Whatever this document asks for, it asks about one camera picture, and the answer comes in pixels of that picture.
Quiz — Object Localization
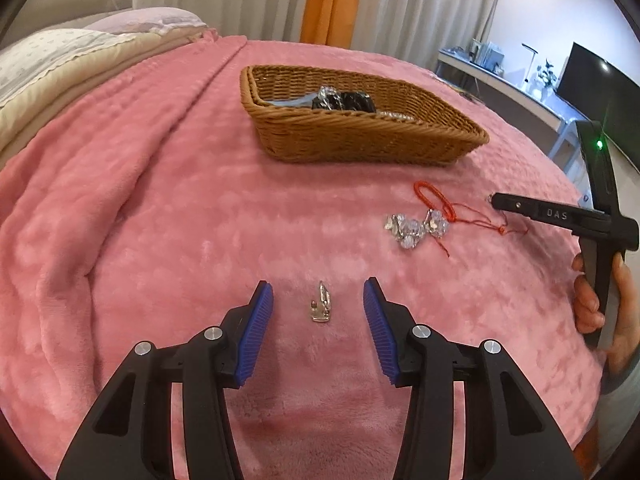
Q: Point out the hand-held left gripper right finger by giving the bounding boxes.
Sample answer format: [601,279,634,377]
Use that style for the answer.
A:
[362,276,583,480]

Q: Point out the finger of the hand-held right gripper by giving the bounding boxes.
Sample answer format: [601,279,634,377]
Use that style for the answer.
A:
[490,192,608,237]

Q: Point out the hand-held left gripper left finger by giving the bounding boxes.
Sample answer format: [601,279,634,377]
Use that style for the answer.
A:
[57,280,275,480]

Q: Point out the silver metal clip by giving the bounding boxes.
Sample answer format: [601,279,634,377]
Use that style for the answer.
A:
[308,280,335,322]

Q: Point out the red string bracelet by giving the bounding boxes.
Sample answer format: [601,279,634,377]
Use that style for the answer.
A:
[413,181,530,258]

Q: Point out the brown wicker basket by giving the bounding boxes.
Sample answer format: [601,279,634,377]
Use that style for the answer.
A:
[239,64,490,165]

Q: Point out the black wrist watch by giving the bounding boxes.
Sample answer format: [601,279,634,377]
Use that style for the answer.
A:
[312,90,377,113]

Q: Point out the person's right hand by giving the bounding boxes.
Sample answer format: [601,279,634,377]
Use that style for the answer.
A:
[572,252,640,378]

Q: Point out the light blue chair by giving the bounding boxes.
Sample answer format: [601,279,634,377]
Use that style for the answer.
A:
[549,117,587,187]

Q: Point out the black television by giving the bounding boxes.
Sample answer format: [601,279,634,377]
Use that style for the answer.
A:
[556,42,640,147]

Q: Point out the pink fleece blanket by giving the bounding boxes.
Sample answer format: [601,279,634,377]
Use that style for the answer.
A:
[0,27,601,480]

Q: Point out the white vase with flowers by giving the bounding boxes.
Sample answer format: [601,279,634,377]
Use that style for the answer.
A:
[536,58,559,99]

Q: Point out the white desk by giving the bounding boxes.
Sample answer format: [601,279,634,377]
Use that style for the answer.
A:
[436,47,582,173]

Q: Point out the white desk lamp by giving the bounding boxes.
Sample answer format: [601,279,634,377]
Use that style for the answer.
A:
[521,43,539,84]

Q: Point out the boxes on desk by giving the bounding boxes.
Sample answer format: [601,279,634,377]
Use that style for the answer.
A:
[469,39,507,75]

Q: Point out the beige quilt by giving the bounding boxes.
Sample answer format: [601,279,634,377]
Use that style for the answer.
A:
[0,29,221,163]

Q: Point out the orange curtain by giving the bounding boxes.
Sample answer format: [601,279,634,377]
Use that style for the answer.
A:
[299,0,359,47]

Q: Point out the lilac pillow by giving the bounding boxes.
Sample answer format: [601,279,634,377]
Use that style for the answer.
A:
[81,6,209,37]

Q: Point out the white floral pillow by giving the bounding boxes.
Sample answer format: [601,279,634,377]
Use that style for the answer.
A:
[0,28,137,108]

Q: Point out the beige padded headboard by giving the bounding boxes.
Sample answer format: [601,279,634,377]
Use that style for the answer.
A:
[27,0,136,32]

